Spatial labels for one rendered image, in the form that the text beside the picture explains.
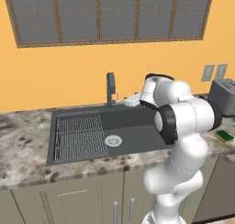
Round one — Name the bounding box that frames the grey toaster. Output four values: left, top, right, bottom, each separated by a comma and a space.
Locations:
207, 78, 235, 118

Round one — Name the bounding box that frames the green and yellow sponge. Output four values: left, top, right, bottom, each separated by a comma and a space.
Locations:
214, 129, 235, 143

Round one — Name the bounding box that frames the grey wire sink rack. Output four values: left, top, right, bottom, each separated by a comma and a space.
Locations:
53, 112, 109, 161

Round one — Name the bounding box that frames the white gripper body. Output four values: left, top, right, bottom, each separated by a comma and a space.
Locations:
123, 92, 142, 107

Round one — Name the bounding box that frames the beige cupboard door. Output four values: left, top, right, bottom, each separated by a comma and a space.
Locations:
10, 171, 126, 224
0, 189, 26, 224
120, 165, 158, 224

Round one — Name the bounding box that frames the grey dishwasher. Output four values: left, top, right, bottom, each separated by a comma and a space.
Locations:
192, 153, 235, 224

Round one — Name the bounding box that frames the dark grey sink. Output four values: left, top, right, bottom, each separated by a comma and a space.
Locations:
46, 104, 176, 166

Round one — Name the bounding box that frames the grey wall socket plate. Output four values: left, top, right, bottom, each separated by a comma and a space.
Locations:
214, 62, 229, 81
201, 64, 216, 83

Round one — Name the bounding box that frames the silver cupboard handle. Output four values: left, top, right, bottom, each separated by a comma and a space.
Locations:
129, 197, 136, 222
112, 200, 119, 224

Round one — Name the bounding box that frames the wooden framed window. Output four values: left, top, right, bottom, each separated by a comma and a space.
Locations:
2, 0, 216, 49

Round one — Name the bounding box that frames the silver sink drain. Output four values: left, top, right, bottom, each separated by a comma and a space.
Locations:
104, 134, 123, 148

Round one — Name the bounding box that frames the dark grey tap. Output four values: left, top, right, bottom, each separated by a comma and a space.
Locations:
106, 72, 120, 110

